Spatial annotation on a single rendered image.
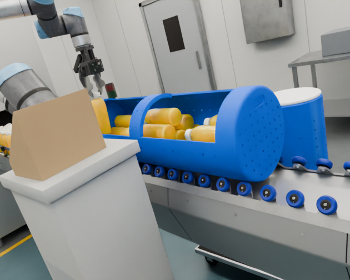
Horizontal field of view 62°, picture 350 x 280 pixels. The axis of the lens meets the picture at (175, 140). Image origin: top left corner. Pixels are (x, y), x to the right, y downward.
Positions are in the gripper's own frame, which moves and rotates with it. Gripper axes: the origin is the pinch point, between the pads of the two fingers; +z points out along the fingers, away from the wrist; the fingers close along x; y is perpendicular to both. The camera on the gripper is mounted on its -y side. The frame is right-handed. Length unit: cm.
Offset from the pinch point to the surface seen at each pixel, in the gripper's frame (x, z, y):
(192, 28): 320, -30, -212
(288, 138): 55, 39, 60
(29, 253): -27, 130, -149
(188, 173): -4, 30, 52
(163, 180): -5, 34, 38
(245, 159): -5, 21, 77
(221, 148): -8, 17, 72
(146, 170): -5.0, 31.3, 30.2
